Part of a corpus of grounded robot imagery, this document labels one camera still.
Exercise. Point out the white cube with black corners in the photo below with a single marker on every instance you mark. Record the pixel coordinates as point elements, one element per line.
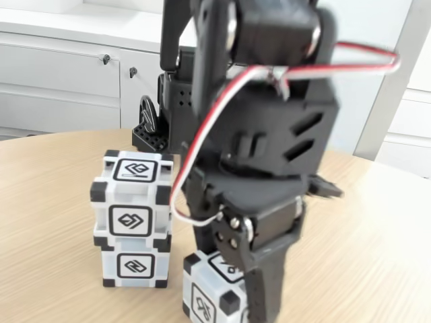
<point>208,292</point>
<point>131,220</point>
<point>136,266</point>

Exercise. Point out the black round clamp knob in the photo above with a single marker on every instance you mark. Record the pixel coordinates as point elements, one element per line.
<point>146,116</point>

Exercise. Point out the white low drawer cabinet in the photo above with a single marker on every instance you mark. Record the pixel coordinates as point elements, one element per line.
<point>410,141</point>

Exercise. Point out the black cabinet key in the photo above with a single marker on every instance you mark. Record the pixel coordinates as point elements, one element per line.
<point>132,72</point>
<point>106,59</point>

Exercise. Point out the white cabinet with drawers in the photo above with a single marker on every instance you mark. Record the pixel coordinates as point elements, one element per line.
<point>50,84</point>

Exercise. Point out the camera module on black mount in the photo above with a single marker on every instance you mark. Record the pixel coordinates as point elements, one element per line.
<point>328,189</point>

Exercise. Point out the grey metal frame post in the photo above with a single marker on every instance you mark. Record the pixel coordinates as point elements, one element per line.
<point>392,87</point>

